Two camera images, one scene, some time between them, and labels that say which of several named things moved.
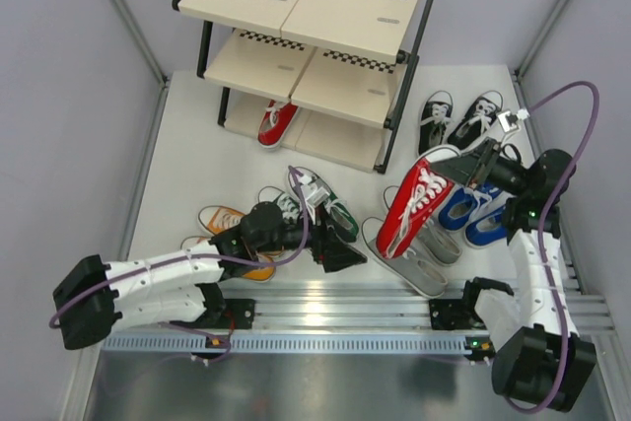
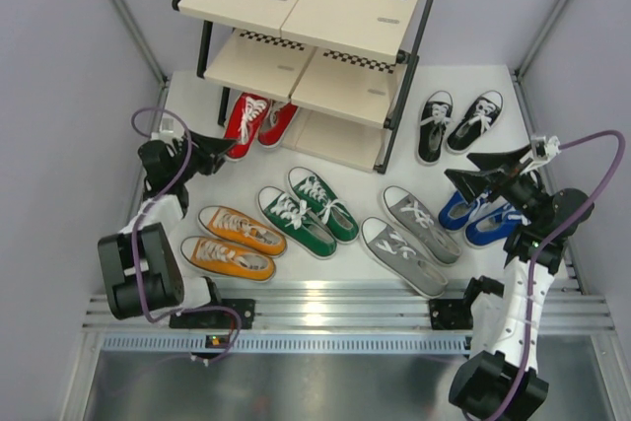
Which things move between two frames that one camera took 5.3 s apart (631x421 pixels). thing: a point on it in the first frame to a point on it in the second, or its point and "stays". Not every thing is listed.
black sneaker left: (435, 120) stays
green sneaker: (317, 193) stays
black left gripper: (337, 254) to (208, 152)
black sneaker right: (476, 122) stays
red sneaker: (275, 122) stays
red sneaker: (416, 199) to (246, 112)
